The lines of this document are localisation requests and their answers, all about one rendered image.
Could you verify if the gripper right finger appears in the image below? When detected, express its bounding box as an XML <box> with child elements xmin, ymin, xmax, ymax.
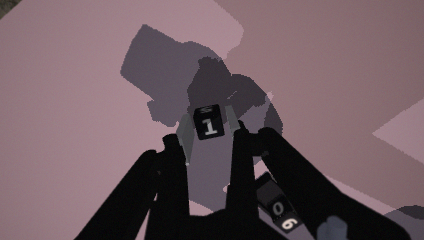
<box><xmin>220</xmin><ymin>105</ymin><xmax>411</xmax><ymax>240</ymax></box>

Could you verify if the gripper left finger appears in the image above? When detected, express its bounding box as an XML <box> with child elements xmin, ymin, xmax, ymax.
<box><xmin>74</xmin><ymin>113</ymin><xmax>195</xmax><ymax>240</ymax></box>

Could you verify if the black number cube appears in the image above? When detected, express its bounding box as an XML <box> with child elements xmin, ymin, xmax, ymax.
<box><xmin>267</xmin><ymin>195</ymin><xmax>303</xmax><ymax>234</ymax></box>
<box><xmin>193</xmin><ymin>104</ymin><xmax>225</xmax><ymax>140</ymax></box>

